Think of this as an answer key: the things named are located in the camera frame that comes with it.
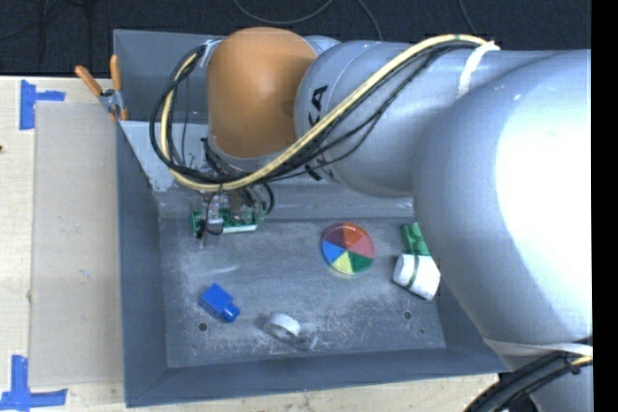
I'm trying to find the white roll with green stripe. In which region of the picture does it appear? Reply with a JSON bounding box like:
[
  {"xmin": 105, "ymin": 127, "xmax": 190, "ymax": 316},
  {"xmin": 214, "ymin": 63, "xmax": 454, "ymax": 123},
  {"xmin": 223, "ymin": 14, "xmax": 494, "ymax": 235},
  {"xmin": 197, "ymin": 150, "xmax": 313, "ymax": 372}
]
[{"xmin": 391, "ymin": 253, "xmax": 442, "ymax": 302}]

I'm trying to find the white and clear small cup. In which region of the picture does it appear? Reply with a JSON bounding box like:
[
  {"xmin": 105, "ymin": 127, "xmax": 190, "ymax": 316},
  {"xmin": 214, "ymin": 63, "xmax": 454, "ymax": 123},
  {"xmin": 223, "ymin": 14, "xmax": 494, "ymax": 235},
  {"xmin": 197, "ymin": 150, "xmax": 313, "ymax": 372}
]
[{"xmin": 262, "ymin": 313, "xmax": 320, "ymax": 352}]

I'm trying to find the pale wood flat board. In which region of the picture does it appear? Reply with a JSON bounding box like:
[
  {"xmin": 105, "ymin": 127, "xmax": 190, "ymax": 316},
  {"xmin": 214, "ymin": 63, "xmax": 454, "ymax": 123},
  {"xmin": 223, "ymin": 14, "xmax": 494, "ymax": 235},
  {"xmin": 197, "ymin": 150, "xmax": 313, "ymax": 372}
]
[{"xmin": 27, "ymin": 100, "xmax": 127, "ymax": 390}]

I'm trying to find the green ridged block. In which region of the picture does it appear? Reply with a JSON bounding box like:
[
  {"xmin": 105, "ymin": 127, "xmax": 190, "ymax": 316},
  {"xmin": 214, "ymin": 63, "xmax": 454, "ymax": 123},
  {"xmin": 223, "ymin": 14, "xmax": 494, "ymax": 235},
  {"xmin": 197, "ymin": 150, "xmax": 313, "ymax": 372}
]
[{"xmin": 400, "ymin": 222, "xmax": 432, "ymax": 258}]

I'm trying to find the grey metal bin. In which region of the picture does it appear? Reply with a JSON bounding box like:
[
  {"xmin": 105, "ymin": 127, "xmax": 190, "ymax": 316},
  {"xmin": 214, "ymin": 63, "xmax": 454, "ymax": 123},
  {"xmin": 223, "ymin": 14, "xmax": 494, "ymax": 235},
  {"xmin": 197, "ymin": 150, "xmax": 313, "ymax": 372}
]
[{"xmin": 112, "ymin": 28, "xmax": 511, "ymax": 409}]

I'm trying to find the blue toy block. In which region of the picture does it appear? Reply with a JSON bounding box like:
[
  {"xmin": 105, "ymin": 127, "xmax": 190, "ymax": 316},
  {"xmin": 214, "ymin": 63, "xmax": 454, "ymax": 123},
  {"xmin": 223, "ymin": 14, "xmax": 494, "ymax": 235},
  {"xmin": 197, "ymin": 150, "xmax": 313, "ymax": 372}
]
[{"xmin": 198, "ymin": 282, "xmax": 241, "ymax": 324}]

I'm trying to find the multicolour segmented round disc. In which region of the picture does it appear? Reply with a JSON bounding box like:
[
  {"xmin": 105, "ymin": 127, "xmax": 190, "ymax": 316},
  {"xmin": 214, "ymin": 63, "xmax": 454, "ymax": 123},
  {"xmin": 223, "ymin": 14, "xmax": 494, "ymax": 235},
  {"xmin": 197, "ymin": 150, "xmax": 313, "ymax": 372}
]
[{"xmin": 320, "ymin": 221, "xmax": 377, "ymax": 276}]

